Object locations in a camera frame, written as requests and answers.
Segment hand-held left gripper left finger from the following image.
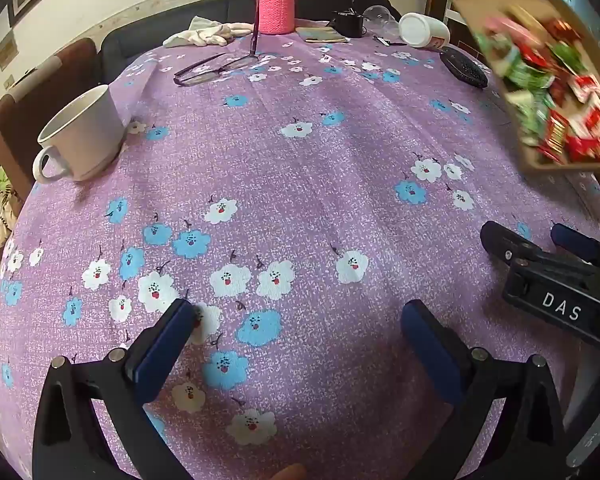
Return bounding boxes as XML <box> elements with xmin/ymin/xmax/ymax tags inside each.
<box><xmin>31</xmin><ymin>298</ymin><xmax>198</xmax><ymax>480</ymax></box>

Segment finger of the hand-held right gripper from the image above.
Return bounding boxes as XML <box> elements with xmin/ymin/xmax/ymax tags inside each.
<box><xmin>480</xmin><ymin>220</ymin><xmax>537</xmax><ymax>265</ymax></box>
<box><xmin>550</xmin><ymin>222</ymin><xmax>600</xmax><ymax>268</ymax></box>

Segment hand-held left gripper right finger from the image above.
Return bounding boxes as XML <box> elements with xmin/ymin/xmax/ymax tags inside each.
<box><xmin>400</xmin><ymin>299</ymin><xmax>573</xmax><ymax>480</ymax></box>

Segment pile of snack packets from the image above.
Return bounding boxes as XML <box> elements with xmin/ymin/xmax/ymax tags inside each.
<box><xmin>474</xmin><ymin>6</ymin><xmax>600</xmax><ymax>165</ymax></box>

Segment person's left hand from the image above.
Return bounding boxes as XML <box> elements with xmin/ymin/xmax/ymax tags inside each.
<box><xmin>269</xmin><ymin>462</ymin><xmax>309</xmax><ymax>480</ymax></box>

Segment black glasses case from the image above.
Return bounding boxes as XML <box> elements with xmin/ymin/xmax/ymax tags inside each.
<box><xmin>439</xmin><ymin>46</ymin><xmax>489</xmax><ymax>89</ymax></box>

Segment purple floral tablecloth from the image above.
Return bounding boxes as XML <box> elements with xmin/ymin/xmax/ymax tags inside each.
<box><xmin>0</xmin><ymin>20</ymin><xmax>600</xmax><ymax>480</ymax></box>

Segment white mug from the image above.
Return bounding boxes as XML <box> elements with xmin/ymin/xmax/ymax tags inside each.
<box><xmin>32</xmin><ymin>84</ymin><xmax>127</xmax><ymax>184</ymax></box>

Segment white plastic jar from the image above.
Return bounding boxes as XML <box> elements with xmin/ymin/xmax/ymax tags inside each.
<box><xmin>398</xmin><ymin>12</ymin><xmax>451</xmax><ymax>51</ymax></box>

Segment clear plastic cup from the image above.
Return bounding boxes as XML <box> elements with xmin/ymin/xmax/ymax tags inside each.
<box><xmin>362</xmin><ymin>5</ymin><xmax>402</xmax><ymax>37</ymax></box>

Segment small black cup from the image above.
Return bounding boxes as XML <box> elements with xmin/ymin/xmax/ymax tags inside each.
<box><xmin>329</xmin><ymin>9</ymin><xmax>367</xmax><ymax>39</ymax></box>

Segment small fabric notebook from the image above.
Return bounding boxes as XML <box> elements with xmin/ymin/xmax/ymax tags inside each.
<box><xmin>297</xmin><ymin>26</ymin><xmax>347</xmax><ymax>44</ymax></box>

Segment dark-framed eyeglasses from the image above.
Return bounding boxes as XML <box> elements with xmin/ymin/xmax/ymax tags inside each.
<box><xmin>173</xmin><ymin>0</ymin><xmax>265</xmax><ymax>87</ymax></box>

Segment brown chair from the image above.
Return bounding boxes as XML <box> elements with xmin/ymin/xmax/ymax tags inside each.
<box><xmin>0</xmin><ymin>37</ymin><xmax>99</xmax><ymax>196</ymax></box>

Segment white cloth gloves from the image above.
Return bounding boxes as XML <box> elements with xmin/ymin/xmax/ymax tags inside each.
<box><xmin>162</xmin><ymin>15</ymin><xmax>257</xmax><ymax>49</ymax></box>

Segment dark sofa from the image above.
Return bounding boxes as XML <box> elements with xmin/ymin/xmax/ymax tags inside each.
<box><xmin>100</xmin><ymin>0</ymin><xmax>431</xmax><ymax>63</ymax></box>

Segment small wall plaque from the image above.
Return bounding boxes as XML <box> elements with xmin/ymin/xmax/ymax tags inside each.
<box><xmin>0</xmin><ymin>30</ymin><xmax>19</xmax><ymax>72</ymax></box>

